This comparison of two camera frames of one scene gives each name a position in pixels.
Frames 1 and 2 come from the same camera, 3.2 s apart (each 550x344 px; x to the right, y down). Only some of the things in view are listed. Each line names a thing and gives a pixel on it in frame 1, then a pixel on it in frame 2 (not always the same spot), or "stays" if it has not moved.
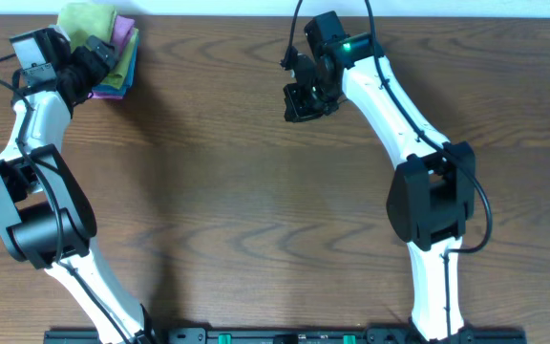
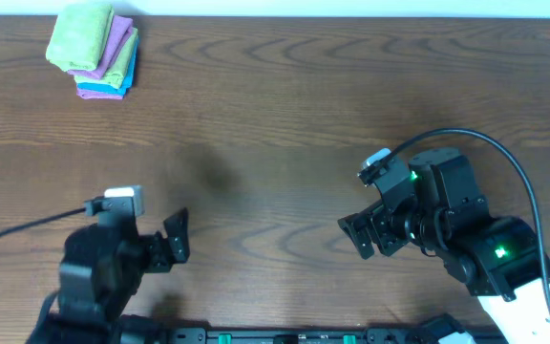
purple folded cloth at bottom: x=105 y=96 stays
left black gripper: x=99 y=53 -> x=158 y=250
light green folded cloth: x=116 y=77 stays
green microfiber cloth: x=82 y=20 stays
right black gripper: x=301 y=101 -> x=380 y=229
